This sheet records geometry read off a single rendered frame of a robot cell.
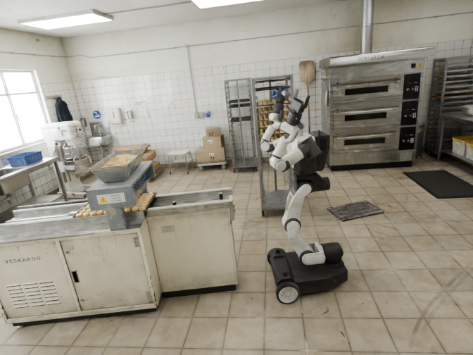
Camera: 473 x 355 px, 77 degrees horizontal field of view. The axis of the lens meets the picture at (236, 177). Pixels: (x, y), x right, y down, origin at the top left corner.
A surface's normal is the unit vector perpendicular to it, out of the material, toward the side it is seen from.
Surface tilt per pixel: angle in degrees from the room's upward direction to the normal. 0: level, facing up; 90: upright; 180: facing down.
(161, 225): 90
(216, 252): 90
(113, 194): 90
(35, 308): 90
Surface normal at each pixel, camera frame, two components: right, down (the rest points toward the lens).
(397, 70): -0.11, 0.33
